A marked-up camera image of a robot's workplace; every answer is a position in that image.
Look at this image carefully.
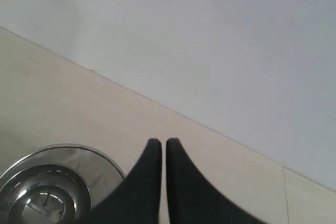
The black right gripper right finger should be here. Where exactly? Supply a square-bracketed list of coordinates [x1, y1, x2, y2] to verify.
[166, 138, 263, 223]

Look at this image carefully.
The steel mesh strainer basket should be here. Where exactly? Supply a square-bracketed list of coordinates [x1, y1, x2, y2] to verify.
[1, 144, 124, 209]

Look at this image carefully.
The small stainless steel bowl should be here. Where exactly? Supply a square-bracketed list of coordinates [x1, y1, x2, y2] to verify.
[1, 164, 92, 223]

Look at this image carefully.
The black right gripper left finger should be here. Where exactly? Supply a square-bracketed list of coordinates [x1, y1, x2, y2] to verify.
[76, 138, 162, 224]

